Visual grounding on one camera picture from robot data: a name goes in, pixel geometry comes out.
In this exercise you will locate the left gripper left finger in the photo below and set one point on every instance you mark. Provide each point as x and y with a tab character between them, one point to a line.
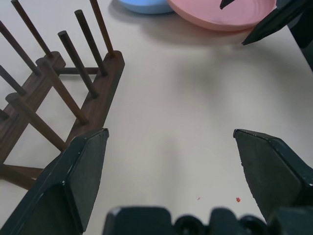
73	176

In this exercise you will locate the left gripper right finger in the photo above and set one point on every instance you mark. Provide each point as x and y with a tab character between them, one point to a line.
271	171

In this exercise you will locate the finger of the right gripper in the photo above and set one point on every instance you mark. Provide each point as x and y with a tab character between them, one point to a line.
226	3

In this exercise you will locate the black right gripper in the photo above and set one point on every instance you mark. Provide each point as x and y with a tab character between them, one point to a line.
305	29

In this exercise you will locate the pink plate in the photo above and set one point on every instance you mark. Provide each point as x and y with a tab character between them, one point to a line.
195	12

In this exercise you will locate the dark wooden dish rack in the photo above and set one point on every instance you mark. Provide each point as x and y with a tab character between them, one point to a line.
107	80

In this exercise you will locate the blue plate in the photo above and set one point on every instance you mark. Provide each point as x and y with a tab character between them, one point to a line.
146	6

